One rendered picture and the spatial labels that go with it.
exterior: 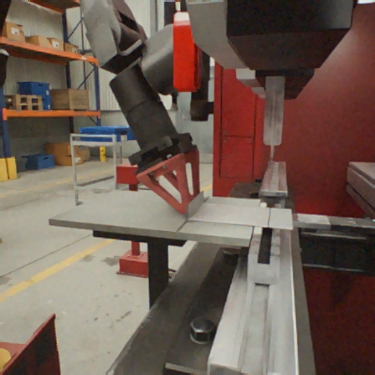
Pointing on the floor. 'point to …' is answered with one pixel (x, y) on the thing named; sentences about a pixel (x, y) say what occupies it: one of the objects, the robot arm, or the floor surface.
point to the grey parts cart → (101, 178)
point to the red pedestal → (135, 261)
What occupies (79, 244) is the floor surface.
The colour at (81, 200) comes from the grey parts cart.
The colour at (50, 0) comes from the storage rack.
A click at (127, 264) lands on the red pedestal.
